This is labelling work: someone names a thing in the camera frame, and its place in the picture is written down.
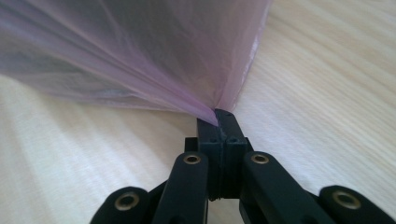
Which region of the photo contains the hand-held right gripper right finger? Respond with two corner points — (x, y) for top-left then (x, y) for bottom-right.
(214, 107), (254, 201)

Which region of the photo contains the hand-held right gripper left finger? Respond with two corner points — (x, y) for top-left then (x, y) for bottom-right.
(184, 117), (226, 202)

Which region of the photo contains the pink plastic bag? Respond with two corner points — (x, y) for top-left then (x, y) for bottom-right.
(0, 0), (274, 127)

